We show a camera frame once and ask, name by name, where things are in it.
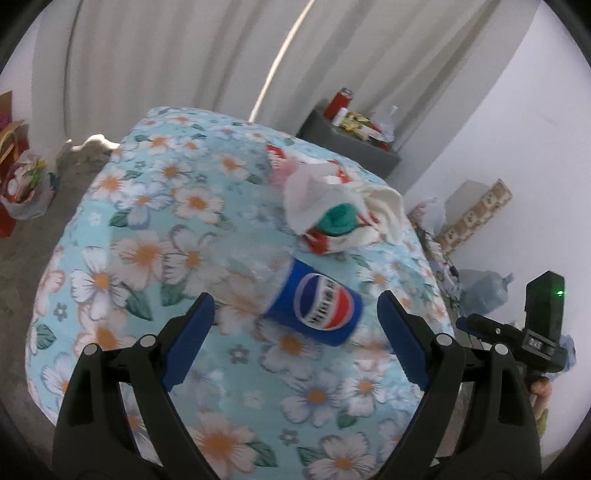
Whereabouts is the patterned rolled mat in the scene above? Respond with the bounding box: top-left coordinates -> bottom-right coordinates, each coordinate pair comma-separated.
436,179 -> 513,255

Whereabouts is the clear bottle blue cap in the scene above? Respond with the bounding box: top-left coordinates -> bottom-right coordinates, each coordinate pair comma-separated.
263,258 -> 363,347

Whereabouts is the white plastic bag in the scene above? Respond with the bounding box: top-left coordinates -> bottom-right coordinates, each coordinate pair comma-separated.
409,197 -> 447,237

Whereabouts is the floral blue bed quilt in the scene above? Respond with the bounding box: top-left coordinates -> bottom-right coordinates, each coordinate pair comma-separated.
25,106 -> 456,480

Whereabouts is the large blue water jug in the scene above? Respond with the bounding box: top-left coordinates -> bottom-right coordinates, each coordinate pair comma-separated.
459,269 -> 514,316

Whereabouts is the red white snack bag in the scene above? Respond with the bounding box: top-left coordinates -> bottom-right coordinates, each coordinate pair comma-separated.
264,143 -> 399,256

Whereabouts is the grey bedside cabinet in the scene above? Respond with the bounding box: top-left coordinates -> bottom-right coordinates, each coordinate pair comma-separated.
297,109 -> 401,179

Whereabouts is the grey pleated curtain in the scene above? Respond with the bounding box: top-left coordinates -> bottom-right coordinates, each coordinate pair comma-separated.
31,1 -> 538,149

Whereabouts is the red candle jar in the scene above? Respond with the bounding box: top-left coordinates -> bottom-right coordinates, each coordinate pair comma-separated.
322,88 -> 353,120

